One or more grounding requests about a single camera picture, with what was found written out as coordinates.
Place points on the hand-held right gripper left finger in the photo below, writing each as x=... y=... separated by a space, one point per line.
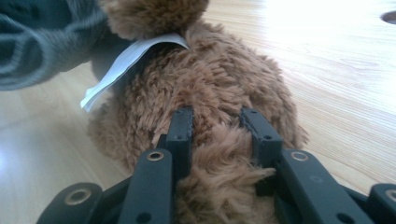
x=180 y=137

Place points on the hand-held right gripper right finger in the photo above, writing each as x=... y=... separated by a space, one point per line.
x=263 y=137

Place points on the brown plush toy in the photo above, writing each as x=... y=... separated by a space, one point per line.
x=202 y=93

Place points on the grey fluffy cloth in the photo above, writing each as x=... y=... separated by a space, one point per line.
x=37 y=43

